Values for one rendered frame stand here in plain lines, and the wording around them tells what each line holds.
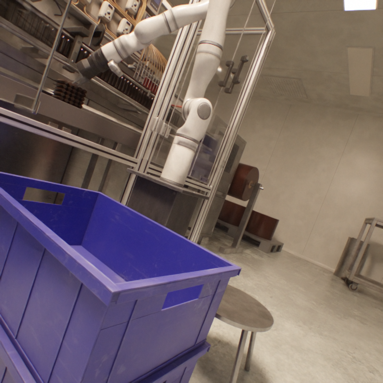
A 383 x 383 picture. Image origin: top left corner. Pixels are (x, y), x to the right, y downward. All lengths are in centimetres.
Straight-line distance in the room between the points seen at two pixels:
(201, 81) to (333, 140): 446
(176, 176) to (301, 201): 434
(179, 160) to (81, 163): 69
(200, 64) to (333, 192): 433
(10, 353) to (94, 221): 55
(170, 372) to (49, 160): 110
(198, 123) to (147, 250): 48
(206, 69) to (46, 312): 88
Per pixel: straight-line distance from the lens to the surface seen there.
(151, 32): 113
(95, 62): 117
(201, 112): 99
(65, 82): 119
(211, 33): 108
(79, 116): 117
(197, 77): 106
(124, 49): 115
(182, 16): 115
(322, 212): 511
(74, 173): 151
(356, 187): 514
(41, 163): 142
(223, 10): 112
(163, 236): 78
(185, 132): 97
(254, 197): 298
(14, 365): 56
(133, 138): 134
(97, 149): 114
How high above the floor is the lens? 59
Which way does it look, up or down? 4 degrees down
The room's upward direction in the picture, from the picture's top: 20 degrees clockwise
